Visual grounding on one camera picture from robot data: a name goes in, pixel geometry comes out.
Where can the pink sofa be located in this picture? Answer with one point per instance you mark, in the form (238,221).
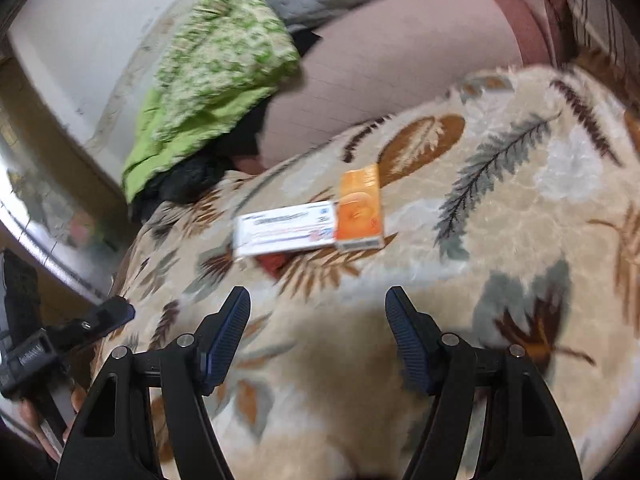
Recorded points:
(400,75)

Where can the green patterned quilt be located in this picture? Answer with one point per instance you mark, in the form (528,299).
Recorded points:
(215,75)

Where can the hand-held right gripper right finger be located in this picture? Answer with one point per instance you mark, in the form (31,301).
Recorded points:
(407,340)

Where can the wooden door with glass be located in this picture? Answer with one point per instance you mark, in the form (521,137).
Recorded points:
(45,210)

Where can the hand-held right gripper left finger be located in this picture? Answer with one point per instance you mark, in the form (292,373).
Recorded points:
(225,340)

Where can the long white medicine box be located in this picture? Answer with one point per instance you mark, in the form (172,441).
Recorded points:
(285,227)

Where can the leaf print blanket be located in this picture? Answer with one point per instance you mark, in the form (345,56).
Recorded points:
(450,235)

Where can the orange box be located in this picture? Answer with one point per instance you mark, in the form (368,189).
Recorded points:
(359,210)

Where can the black jacket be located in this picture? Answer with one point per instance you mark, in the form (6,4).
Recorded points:
(180,185)

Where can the small dark red packet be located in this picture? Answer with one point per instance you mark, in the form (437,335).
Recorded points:
(272,262)

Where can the striped floral cushion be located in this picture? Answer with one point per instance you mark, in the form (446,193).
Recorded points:
(605,5)

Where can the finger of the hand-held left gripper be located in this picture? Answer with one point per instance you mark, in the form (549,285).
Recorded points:
(102,317)

